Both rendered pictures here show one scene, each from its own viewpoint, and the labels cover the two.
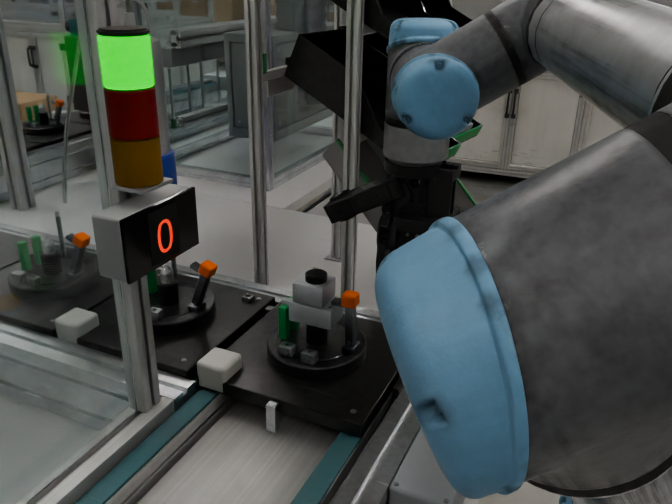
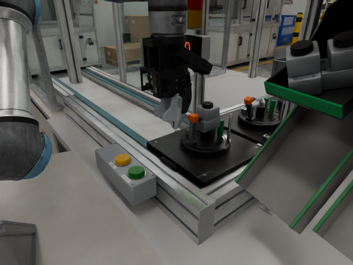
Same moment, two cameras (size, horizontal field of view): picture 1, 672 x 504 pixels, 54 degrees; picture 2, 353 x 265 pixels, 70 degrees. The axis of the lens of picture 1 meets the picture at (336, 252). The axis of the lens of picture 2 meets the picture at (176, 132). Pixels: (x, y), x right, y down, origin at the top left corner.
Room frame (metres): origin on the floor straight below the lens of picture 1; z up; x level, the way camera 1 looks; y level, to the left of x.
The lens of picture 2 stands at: (1.00, -0.56, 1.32)
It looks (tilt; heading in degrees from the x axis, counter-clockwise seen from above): 27 degrees down; 117
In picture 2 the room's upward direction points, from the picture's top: straight up
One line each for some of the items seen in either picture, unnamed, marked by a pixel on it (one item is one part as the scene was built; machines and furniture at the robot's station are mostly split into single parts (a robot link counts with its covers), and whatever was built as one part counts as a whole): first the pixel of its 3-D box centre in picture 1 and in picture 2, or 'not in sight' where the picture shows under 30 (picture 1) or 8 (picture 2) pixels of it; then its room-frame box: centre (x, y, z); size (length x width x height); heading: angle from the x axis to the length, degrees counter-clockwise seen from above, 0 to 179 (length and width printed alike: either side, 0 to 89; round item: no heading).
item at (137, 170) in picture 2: not in sight; (136, 173); (0.69, -0.16, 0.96); 0.04 x 0.04 x 0.02
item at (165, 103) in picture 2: not in sight; (164, 110); (0.73, -0.09, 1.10); 0.06 x 0.03 x 0.09; 66
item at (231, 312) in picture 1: (167, 288); (260, 109); (0.90, 0.26, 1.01); 0.24 x 0.24 x 0.13; 66
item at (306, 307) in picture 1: (309, 294); (209, 114); (0.80, 0.04, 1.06); 0.08 x 0.04 x 0.07; 66
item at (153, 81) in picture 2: (417, 208); (166, 65); (0.74, -0.10, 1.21); 0.09 x 0.08 x 0.12; 66
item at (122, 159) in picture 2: not in sight; (122, 160); (0.63, -0.14, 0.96); 0.04 x 0.04 x 0.02
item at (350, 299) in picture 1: (345, 317); (194, 127); (0.78, -0.01, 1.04); 0.04 x 0.02 x 0.08; 66
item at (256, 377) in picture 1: (316, 357); (205, 148); (0.80, 0.02, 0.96); 0.24 x 0.24 x 0.02; 66
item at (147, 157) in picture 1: (137, 158); (194, 18); (0.67, 0.21, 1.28); 0.05 x 0.05 x 0.05
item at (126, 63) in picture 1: (126, 60); not in sight; (0.67, 0.21, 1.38); 0.05 x 0.05 x 0.05
